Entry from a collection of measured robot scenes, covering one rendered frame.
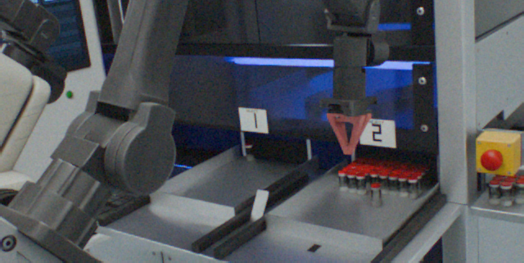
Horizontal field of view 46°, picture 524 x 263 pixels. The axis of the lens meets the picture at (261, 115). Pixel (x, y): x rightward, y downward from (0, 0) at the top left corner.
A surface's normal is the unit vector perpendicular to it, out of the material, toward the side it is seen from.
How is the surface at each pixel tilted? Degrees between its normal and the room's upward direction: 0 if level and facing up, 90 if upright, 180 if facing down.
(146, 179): 96
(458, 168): 90
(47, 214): 59
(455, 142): 90
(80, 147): 38
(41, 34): 99
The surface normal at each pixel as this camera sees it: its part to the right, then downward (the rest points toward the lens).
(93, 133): -0.46, -0.45
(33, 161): 0.73, 0.11
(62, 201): 0.34, -0.25
